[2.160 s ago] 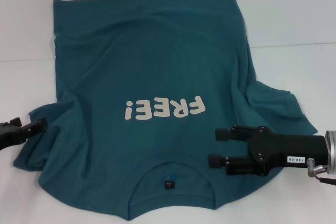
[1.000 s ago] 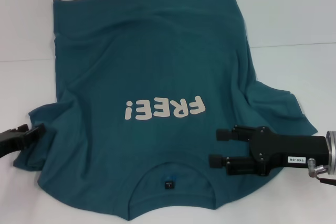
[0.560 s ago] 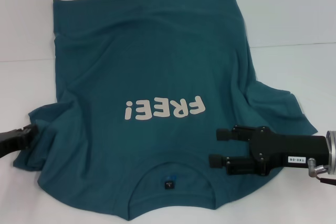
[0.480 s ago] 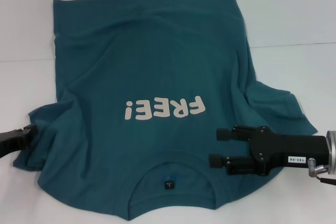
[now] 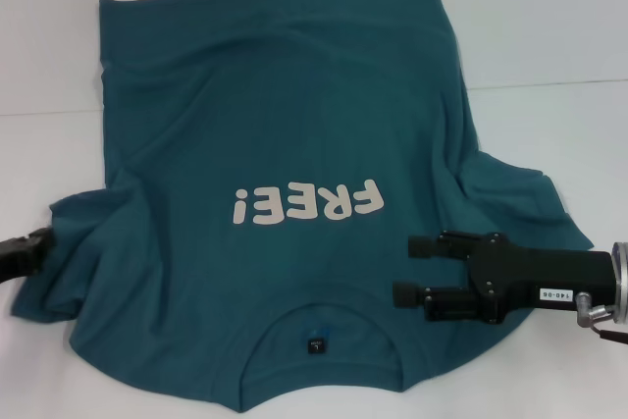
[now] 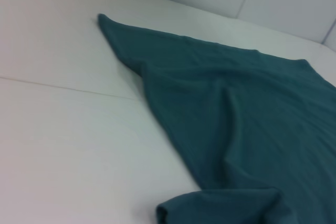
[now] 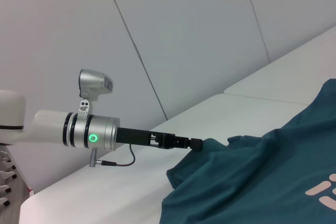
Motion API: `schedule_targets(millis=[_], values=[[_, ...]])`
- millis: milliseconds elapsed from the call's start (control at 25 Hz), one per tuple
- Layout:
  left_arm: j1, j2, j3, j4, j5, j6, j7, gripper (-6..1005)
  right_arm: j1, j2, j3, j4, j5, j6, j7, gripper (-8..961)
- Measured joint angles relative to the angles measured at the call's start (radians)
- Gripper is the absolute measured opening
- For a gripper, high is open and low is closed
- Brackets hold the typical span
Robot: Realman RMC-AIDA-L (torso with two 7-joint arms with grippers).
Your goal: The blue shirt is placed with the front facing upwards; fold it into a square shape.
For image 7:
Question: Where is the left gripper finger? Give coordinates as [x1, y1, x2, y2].
[173, 135, 203, 152]

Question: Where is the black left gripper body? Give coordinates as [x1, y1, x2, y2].
[116, 127, 177, 150]

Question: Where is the teal FREE print T-shirt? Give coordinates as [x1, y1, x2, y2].
[160, 78, 336, 224]

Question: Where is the white office chair base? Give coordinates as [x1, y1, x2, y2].
[0, 150, 18, 208]

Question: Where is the left arm connector cable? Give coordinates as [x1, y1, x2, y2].
[93, 144, 136, 168]

